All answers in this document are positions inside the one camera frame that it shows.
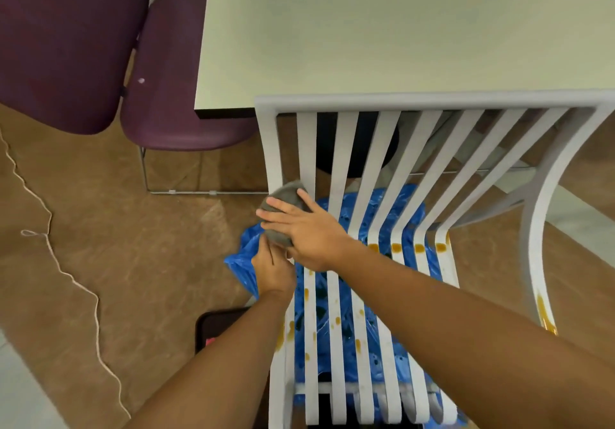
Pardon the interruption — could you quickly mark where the purple lounge chair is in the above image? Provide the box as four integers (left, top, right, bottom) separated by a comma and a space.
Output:
0, 0, 261, 197

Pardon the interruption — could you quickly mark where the grey cleaning cloth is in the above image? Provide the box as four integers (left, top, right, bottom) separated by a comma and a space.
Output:
259, 180, 314, 248

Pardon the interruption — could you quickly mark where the dark brown tray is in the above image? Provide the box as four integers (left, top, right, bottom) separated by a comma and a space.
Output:
193, 307, 252, 355

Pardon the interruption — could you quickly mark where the white slatted chair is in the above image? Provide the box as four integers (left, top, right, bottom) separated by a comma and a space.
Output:
253, 89, 615, 429

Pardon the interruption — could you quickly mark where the person's right forearm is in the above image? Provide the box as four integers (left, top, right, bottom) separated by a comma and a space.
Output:
331, 239, 615, 429

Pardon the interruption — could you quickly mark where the blue plastic sheet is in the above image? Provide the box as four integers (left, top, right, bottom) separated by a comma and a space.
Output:
223, 183, 470, 428

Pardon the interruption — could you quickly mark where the person's right hand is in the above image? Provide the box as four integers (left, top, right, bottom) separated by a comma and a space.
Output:
255, 188, 357, 274

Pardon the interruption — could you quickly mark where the black round table base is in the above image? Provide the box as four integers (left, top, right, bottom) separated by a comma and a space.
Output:
314, 111, 401, 179

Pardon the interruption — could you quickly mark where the cream square table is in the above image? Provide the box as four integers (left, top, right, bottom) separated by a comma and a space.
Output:
193, 0, 615, 120

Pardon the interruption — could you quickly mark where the white cord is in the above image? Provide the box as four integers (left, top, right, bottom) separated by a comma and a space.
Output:
0, 127, 132, 421

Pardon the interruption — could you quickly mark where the person's left forearm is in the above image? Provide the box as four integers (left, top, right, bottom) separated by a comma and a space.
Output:
122, 289, 295, 429

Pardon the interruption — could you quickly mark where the person's left hand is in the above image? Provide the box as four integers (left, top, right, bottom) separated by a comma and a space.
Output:
250, 234, 298, 303

